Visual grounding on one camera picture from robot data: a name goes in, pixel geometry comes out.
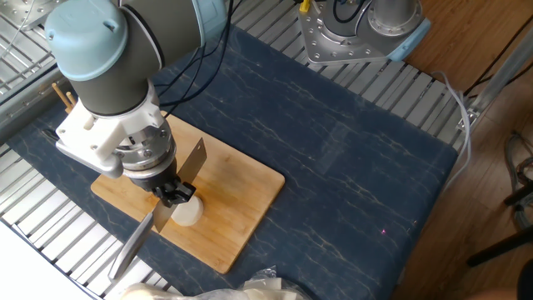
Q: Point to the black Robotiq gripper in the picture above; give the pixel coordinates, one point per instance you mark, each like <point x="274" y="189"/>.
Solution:
<point x="156" y="177"/>

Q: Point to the steel kitchen knife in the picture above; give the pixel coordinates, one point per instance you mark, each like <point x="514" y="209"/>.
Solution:
<point x="193" y="162"/>

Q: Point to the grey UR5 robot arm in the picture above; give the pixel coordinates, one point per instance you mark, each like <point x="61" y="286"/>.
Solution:
<point x="116" y="62"/>

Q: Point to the white radish offcut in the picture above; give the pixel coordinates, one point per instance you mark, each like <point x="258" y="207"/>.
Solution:
<point x="266" y="291"/>

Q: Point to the round white cheese piece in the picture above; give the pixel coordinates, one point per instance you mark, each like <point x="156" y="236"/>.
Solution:
<point x="189" y="214"/>

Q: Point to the bamboo cutting board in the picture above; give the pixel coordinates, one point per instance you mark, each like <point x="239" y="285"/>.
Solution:
<point x="233" y="187"/>

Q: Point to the clear plastic bag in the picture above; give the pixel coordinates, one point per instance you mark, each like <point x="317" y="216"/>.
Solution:
<point x="266" y="275"/>

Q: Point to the wooden peg knife rack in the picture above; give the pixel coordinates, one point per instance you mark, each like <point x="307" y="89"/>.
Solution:
<point x="61" y="98"/>

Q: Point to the dark blue marbled mat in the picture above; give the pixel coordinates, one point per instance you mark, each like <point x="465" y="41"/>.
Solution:
<point x="333" y="166"/>

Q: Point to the yellow tag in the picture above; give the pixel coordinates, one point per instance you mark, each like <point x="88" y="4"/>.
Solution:
<point x="305" y="6"/>

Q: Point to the bare silver mounting plate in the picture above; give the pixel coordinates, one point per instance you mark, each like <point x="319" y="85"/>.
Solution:
<point x="25" y="12"/>

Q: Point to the black chair base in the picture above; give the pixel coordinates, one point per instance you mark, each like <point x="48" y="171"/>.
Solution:
<point x="499" y="246"/>

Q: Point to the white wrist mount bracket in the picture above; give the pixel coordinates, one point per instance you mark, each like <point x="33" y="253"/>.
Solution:
<point x="96" y="133"/>

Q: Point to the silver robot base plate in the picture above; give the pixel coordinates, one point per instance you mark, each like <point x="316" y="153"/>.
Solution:
<point x="325" y="41"/>

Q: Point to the aluminium frame beam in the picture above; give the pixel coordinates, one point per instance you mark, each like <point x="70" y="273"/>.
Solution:
<point x="499" y="79"/>

